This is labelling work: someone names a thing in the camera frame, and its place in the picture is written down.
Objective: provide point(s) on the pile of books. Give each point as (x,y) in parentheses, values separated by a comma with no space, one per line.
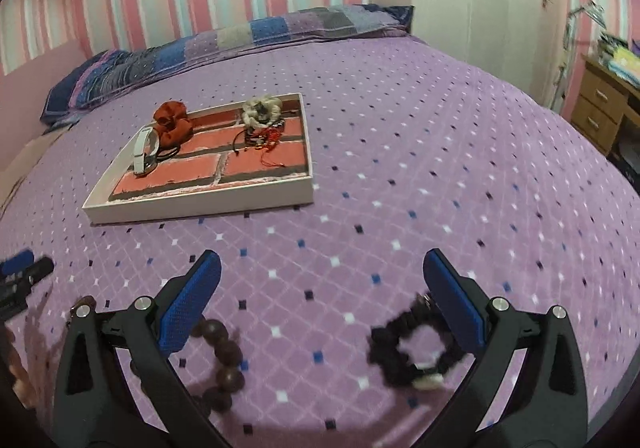
(620,58)

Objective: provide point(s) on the black scrunchie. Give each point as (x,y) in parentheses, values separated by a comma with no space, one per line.
(395,368)

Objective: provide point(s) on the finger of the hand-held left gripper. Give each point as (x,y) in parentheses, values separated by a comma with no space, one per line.
(40,270)
(17,263)

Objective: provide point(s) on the cream scrunchie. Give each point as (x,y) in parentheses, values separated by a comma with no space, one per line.
(261,111)

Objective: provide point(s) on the brick pattern tray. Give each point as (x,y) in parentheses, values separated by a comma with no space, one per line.
(200,168)

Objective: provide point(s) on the patchwork striped pillow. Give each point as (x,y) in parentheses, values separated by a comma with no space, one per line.
(225,43)

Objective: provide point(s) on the orange scrunchie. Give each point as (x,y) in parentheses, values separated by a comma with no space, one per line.
(172,123)

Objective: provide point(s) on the wooden desk with drawers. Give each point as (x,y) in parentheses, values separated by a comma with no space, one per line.
(600,103)

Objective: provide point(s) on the white wardrobe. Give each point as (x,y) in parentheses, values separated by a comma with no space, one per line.
(480,18)

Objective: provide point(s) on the white hair clip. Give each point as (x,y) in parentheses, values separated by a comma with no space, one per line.
(145,151)

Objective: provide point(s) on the purple diamond pattern bedspread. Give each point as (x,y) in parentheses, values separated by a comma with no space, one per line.
(400,168)

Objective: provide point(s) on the desk lamp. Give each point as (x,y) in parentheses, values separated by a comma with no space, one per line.
(570,38)

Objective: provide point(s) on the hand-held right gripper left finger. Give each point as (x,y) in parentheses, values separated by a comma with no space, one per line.
(187,303)

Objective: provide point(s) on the brown blanket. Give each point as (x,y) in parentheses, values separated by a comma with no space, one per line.
(30,163)

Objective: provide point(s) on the pink headboard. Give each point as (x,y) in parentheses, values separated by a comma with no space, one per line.
(35,93)

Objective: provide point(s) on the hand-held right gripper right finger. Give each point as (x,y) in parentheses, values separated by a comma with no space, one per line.
(457,303)

